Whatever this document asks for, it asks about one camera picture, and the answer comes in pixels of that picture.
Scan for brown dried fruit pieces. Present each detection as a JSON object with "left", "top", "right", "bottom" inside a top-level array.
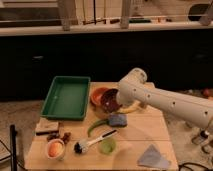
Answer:
[{"left": 47, "top": 132, "right": 71, "bottom": 144}]

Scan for blue sponge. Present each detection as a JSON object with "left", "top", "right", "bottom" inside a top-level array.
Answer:
[{"left": 108, "top": 114, "right": 127, "bottom": 127}]

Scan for wooden block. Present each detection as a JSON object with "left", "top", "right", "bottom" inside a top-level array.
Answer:
[{"left": 35, "top": 120, "right": 59, "bottom": 135}]

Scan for black stand pole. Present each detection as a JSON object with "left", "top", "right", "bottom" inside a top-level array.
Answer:
[{"left": 10, "top": 125, "right": 17, "bottom": 171}]

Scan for small green cup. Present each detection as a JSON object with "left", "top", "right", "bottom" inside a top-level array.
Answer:
[{"left": 99, "top": 138, "right": 116, "bottom": 155}]

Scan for grey cloth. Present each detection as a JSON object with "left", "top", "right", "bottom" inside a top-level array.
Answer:
[{"left": 137, "top": 145, "right": 171, "bottom": 169}]

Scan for yellow banana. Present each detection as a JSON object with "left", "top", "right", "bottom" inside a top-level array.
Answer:
[{"left": 116, "top": 102, "right": 139, "bottom": 114}]

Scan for dark brown bowl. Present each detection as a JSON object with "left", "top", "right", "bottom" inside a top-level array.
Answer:
[{"left": 101, "top": 88, "right": 120, "bottom": 113}]

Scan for white dish brush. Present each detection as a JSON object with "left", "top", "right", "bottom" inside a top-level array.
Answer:
[{"left": 74, "top": 130, "right": 116, "bottom": 154}]

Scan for green plastic tray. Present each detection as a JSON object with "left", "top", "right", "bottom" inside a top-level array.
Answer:
[{"left": 41, "top": 76, "right": 90, "bottom": 121}]

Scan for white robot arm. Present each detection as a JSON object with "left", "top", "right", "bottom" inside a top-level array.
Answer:
[{"left": 116, "top": 68, "right": 213, "bottom": 133}]

